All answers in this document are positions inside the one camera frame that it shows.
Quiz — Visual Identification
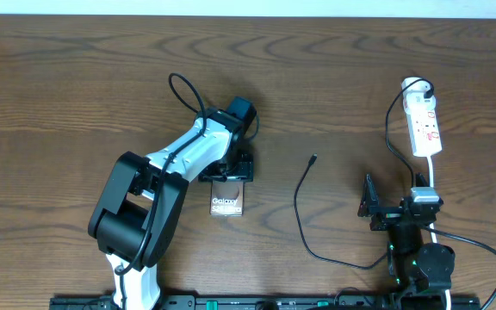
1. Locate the Galaxy smartphone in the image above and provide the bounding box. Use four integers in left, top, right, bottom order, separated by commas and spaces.
209, 181, 244, 217

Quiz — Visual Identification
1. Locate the black USB charging cable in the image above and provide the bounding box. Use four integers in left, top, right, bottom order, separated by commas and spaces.
293, 77, 436, 271

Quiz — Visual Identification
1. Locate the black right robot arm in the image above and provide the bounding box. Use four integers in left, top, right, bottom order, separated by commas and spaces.
357, 175, 456, 307

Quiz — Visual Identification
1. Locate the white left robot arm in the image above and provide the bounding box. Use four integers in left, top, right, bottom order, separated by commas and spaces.
88, 97, 257, 309

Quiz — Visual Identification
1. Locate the white USB charger plug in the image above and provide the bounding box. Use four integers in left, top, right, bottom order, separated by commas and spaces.
403, 90, 437, 115

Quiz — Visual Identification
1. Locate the white power strip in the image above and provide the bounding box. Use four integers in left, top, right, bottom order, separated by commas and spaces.
400, 77, 443, 158

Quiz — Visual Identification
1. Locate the black left camera cable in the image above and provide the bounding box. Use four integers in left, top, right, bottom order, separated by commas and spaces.
112, 72, 208, 310

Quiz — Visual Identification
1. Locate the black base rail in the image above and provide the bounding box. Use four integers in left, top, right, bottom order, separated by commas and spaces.
49, 294, 481, 310

